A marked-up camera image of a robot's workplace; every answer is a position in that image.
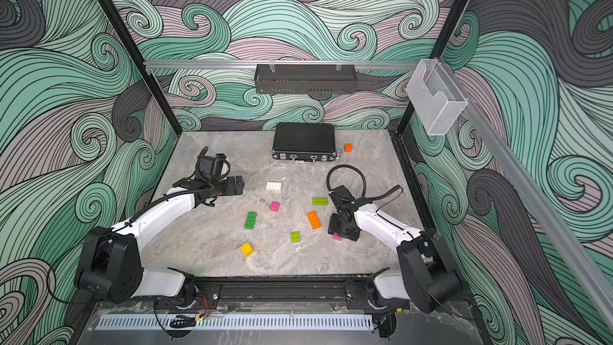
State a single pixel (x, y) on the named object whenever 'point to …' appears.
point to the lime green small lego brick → (295, 237)
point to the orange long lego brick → (314, 220)
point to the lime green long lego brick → (319, 201)
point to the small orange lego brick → (348, 148)
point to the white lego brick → (275, 186)
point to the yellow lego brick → (247, 249)
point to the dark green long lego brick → (251, 220)
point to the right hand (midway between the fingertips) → (335, 233)
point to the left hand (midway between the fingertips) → (232, 181)
